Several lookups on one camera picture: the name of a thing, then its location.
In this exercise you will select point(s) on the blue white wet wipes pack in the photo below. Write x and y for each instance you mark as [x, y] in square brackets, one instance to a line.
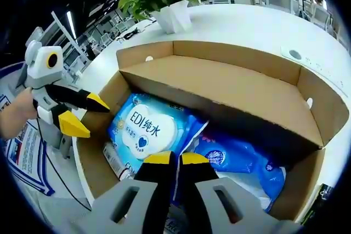
[148, 130]

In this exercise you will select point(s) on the white table socket panel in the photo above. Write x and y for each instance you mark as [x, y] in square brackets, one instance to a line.
[315, 64]

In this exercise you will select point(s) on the blue floral soft tissue pack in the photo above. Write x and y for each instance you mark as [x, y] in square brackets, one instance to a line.
[241, 160]

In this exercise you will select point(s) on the brown cardboard shoe box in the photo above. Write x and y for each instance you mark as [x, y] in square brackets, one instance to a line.
[219, 86]

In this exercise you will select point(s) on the blue white wall poster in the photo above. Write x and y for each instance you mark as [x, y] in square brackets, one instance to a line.
[27, 146]

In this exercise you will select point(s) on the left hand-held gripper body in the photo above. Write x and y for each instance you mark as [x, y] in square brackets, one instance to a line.
[41, 64]

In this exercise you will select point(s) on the black green packet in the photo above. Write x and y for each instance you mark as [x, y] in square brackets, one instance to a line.
[318, 204]

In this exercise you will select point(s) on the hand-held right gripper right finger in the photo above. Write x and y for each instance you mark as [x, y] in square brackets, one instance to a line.
[246, 212]

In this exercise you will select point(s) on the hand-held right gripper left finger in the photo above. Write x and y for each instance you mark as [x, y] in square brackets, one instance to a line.
[123, 212]

